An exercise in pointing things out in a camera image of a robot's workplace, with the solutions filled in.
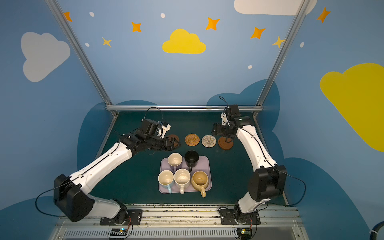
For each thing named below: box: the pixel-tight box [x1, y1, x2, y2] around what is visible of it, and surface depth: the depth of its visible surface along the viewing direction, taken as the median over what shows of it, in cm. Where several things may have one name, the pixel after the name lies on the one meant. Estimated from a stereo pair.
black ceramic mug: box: [184, 150, 200, 173], surface depth 92 cm
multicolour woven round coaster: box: [201, 134, 217, 148], surface depth 106 cm
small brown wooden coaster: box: [218, 136, 234, 150], surface depth 106 cm
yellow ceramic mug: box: [191, 170, 209, 198], surface depth 81 cm
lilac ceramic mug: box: [167, 152, 183, 172], surface depth 90 cm
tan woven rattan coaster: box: [184, 133, 200, 147], surface depth 107 cm
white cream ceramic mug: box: [174, 168, 191, 195], surface depth 83 cm
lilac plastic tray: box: [157, 150, 213, 198], surface depth 86 cm
